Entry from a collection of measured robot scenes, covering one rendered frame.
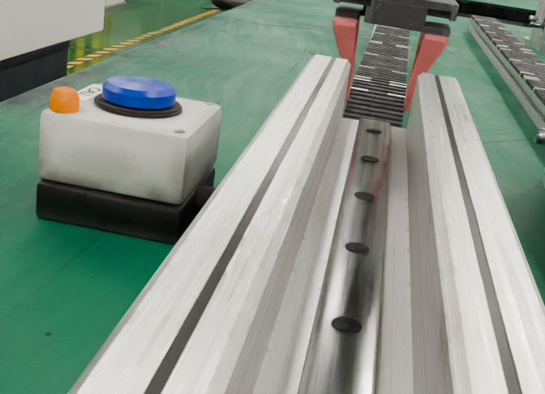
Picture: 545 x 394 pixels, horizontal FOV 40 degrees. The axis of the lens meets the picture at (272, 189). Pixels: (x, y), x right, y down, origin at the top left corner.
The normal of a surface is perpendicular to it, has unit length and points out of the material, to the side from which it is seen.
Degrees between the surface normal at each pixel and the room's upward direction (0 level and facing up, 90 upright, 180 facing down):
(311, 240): 0
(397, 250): 0
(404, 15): 90
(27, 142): 0
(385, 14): 90
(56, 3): 90
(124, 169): 90
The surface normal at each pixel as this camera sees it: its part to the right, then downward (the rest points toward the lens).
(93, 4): 0.97, 0.19
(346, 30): -0.20, 0.63
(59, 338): 0.14, -0.93
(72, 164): -0.16, 0.32
